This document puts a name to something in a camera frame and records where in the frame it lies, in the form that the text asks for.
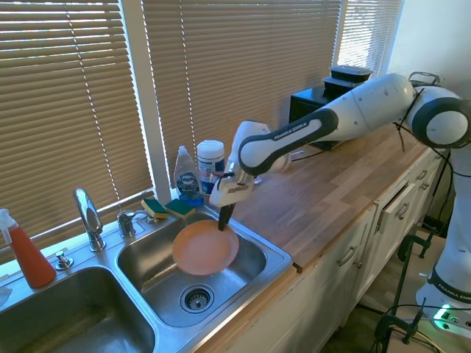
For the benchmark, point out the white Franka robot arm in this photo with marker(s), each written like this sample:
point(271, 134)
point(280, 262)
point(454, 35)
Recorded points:
point(371, 106)

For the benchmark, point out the black countertop appliance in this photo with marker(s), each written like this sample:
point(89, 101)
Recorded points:
point(305, 103)

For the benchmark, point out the chrome soap dispenser pump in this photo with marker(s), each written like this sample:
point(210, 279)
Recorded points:
point(126, 222)

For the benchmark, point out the white cloth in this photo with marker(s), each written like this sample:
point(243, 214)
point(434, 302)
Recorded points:
point(4, 296)

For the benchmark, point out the Dawn dish soap bottle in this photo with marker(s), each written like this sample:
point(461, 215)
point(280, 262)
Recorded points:
point(187, 176)

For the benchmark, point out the wide tan window blind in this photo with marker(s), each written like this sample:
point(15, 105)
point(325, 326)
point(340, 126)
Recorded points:
point(66, 110)
point(239, 66)

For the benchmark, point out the narrow tan window blind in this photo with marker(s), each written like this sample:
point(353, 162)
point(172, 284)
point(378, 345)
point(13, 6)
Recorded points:
point(368, 33)

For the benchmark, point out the orange spray bottle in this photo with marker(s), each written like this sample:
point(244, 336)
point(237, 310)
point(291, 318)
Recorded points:
point(31, 257)

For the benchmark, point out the white wipes canister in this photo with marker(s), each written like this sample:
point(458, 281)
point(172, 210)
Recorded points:
point(210, 158)

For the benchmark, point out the round dinner plate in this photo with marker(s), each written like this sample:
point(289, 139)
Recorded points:
point(202, 250)

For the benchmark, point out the black plastic container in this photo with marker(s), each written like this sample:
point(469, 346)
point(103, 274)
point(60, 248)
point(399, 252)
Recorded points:
point(336, 88)
point(349, 72)

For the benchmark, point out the small chrome sink knob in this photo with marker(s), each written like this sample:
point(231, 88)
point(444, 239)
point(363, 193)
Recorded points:
point(63, 261)

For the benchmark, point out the stainless steel double sink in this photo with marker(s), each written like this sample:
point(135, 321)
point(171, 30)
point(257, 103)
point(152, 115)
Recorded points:
point(92, 316)

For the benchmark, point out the chrome kitchen faucet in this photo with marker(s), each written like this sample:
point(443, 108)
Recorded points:
point(90, 217)

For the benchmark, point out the clear glass mug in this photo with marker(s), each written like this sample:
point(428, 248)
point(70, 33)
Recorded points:
point(284, 162)

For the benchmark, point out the yellow green sponge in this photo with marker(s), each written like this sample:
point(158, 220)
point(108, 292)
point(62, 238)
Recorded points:
point(154, 208)
point(180, 209)

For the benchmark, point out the round sink drain strainer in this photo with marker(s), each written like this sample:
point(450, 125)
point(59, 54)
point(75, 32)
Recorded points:
point(197, 298)

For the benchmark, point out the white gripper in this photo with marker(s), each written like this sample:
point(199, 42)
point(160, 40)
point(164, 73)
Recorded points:
point(230, 191)

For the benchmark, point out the white kitchen cabinet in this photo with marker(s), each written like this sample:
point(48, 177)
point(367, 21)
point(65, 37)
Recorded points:
point(342, 290)

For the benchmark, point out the black clamp stand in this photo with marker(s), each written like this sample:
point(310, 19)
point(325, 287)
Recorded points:
point(406, 253)
point(390, 323)

